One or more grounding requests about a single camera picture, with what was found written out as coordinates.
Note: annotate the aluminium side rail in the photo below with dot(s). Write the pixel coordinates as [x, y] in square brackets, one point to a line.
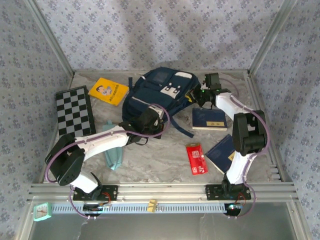
[253, 87]

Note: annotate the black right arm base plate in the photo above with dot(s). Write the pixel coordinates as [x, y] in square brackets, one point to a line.
[212, 192]

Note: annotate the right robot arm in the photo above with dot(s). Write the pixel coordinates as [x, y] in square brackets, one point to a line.
[237, 170]

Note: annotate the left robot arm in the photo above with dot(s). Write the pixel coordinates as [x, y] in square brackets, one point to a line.
[105, 142]

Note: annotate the mint green alarm clock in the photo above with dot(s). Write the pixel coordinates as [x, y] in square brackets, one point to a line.
[42, 212]

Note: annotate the black grey chessboard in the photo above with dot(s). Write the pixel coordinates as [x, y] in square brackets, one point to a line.
[72, 110]

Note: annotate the red packet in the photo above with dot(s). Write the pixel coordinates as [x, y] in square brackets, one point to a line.
[197, 160]

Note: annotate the navy blue backpack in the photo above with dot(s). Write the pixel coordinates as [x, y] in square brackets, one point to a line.
[150, 95]

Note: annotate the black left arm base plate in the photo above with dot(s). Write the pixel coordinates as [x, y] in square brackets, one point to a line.
[112, 192]

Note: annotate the steel sheet panel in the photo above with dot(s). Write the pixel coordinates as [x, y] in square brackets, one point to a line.
[160, 227]

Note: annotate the yellow cartoon cover book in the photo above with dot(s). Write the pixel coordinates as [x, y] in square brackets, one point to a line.
[107, 91]

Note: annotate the aluminium corner post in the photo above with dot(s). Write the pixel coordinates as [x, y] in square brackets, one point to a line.
[53, 37]
[271, 37]

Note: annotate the navy book with yellow label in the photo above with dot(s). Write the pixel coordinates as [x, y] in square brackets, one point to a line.
[208, 118]
[218, 153]

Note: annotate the teal pencil case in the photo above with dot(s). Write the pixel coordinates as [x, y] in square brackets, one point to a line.
[113, 158]

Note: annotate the aluminium front rail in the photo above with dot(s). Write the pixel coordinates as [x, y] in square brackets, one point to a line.
[160, 192]

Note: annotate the tan wooden block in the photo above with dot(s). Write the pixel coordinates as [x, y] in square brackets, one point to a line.
[152, 206]

